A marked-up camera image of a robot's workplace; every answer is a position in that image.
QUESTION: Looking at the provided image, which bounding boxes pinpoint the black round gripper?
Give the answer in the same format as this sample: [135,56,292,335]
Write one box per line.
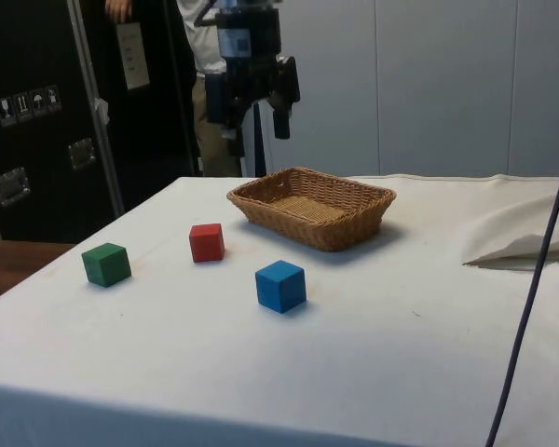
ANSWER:
[203,7,302,159]

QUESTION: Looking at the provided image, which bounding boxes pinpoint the blue cube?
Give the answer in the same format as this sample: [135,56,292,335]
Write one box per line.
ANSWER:
[254,259,307,315]

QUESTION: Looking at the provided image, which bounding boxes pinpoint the brown wicker basket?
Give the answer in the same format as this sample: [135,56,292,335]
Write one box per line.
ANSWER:
[226,167,398,253]

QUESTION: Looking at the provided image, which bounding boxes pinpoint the red cube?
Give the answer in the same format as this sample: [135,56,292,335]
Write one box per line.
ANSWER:
[188,223,226,264]

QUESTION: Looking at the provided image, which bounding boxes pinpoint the green cube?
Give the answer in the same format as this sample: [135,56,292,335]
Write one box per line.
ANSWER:
[81,242,133,287]

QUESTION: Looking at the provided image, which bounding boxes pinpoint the person in white shirt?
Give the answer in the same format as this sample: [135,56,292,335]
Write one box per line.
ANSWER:
[104,0,262,179]

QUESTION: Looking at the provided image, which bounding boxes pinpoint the pale locker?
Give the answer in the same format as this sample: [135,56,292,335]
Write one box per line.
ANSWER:
[375,0,517,179]
[279,0,379,178]
[513,0,559,179]

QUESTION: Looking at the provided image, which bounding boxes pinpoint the black cabinet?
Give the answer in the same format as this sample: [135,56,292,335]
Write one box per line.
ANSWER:
[0,0,202,244]

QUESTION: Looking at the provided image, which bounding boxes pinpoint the black cable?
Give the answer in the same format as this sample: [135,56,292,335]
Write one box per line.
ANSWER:
[486,134,559,447]

